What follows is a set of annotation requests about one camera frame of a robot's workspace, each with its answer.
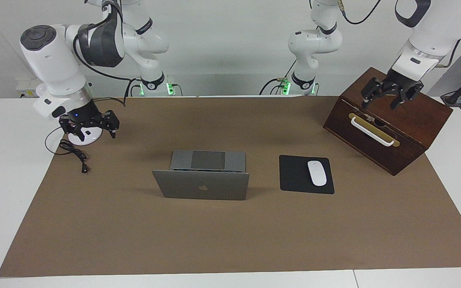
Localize white desk lamp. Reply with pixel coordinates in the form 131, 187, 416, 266
35, 83, 103, 146

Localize black base cable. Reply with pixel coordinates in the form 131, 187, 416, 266
259, 60, 297, 96

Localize brass handle plate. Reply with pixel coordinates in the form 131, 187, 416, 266
349, 113, 400, 148

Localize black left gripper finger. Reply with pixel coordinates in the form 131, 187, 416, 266
361, 77, 387, 109
390, 81, 424, 110

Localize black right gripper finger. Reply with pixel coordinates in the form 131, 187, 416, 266
59, 118, 84, 141
99, 110, 120, 139

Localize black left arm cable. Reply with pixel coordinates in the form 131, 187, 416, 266
337, 0, 461, 68

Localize black lamp power cable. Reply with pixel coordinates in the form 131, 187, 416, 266
45, 122, 91, 174

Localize dark brown wooden box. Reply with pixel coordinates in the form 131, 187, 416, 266
323, 67, 453, 176

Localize black mouse pad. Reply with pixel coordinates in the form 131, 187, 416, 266
279, 155, 335, 195

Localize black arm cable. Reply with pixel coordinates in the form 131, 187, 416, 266
337, 0, 461, 68
72, 0, 135, 106

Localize white computer mouse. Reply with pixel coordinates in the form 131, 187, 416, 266
307, 160, 327, 187

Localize white wall socket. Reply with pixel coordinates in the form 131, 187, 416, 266
16, 78, 41, 98

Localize white box handle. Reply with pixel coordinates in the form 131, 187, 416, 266
351, 116, 396, 147

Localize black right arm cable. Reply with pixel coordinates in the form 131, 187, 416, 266
72, 0, 135, 106

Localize silver laptop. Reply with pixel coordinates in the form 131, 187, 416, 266
152, 150, 250, 201

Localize brown table mat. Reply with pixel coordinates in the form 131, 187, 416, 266
0, 95, 461, 278

